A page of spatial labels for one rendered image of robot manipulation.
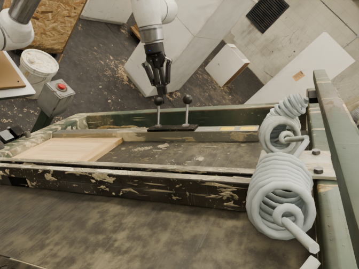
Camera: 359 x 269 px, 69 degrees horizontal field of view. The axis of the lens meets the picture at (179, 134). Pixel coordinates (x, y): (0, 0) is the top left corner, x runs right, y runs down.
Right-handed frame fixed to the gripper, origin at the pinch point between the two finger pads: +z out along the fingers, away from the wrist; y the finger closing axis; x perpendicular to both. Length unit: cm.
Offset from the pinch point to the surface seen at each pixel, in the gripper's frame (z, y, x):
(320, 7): -39, -106, -794
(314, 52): 29, -71, -341
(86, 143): 14.4, 30.1, 17.7
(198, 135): 13.7, -17.6, 11.3
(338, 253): 6, -54, 67
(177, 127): 11.0, -8.9, 9.9
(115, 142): 14.4, 16.1, 16.4
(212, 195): 12, -33, 48
